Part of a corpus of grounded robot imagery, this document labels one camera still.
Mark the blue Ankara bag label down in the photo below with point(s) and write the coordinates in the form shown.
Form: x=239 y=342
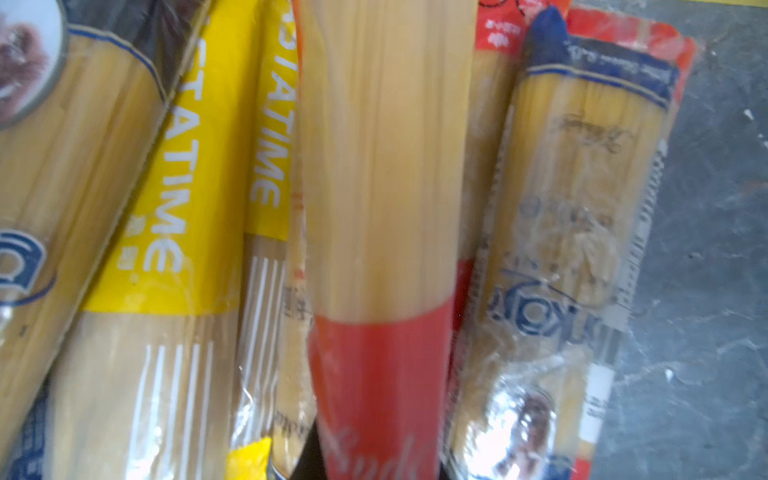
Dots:
x=583 y=125

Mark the yellow Pastatime spaghetti bag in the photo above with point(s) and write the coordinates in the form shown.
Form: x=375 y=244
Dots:
x=143 y=386

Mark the blue Ankara spaghetti bag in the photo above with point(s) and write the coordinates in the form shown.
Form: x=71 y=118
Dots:
x=85 y=87

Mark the red white-label spaghetti bag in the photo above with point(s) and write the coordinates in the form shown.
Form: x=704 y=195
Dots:
x=665 y=42

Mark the blue-end Chinese spaghetti bag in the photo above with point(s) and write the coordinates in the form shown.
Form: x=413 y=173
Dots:
x=295 y=409

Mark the red clear spaghetti bag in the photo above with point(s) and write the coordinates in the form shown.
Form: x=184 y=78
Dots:
x=383 y=111

